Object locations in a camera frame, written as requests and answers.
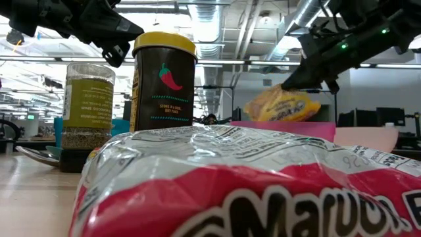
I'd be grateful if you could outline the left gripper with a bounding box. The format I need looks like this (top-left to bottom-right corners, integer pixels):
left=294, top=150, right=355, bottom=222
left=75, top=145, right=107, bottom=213
left=0, top=0, right=145, bottom=68

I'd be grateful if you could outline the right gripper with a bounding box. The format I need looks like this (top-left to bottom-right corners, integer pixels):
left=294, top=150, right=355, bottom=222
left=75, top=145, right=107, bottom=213
left=281, top=24, right=366, bottom=95

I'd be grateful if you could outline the yellow ramen packet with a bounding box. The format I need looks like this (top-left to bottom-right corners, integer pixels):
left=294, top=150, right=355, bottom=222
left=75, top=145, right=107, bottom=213
left=243, top=84, right=322, bottom=122

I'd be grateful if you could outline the brown yellow-lid spice jar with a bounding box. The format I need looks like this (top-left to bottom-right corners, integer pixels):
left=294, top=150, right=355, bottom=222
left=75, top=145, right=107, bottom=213
left=130, top=32, right=198, bottom=132

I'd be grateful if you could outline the clear herb spice jar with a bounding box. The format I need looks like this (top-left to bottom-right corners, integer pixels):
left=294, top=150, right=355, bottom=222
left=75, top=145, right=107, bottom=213
left=60, top=62, right=116, bottom=173

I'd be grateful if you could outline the black background monitor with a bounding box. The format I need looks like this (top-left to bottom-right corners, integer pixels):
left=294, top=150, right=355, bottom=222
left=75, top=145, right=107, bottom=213
left=337, top=111, right=356, bottom=128
left=376, top=107, right=405, bottom=127
left=355, top=109, right=378, bottom=128

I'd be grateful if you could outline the red plastic bin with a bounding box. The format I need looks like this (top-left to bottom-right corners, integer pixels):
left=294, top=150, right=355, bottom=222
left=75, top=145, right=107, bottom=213
left=230, top=120, right=336, bottom=143

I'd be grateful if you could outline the blue plastic bin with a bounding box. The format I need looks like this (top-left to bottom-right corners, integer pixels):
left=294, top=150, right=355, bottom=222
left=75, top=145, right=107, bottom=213
left=53, top=117, right=131, bottom=148

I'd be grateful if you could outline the black ceiling device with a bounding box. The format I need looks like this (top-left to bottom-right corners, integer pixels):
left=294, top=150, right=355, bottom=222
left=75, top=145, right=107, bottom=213
left=6, top=28, right=26, bottom=45

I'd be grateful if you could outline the long LED light bar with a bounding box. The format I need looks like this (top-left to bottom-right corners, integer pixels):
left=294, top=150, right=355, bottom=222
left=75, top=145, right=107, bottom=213
left=0, top=55, right=421, bottom=69

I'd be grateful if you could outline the person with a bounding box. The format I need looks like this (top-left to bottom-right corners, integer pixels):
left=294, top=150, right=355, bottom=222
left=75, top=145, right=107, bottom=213
left=197, top=113, right=231, bottom=126

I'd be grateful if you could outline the silver metal spoon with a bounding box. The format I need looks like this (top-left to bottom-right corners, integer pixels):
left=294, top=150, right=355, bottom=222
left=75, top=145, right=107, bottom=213
left=15, top=145, right=61, bottom=167

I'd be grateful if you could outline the red white ramen packet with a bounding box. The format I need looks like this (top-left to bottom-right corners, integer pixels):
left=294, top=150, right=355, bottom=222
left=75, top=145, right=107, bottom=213
left=68, top=124, right=421, bottom=237

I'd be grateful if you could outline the black background stand frame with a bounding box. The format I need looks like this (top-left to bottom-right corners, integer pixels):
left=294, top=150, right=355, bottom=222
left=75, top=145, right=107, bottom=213
left=291, top=89, right=338, bottom=123
left=193, top=86, right=235, bottom=122

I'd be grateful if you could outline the ribbed silver air duct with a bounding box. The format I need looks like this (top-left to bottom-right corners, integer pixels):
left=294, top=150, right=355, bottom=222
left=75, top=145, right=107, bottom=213
left=187, top=0, right=228, bottom=122

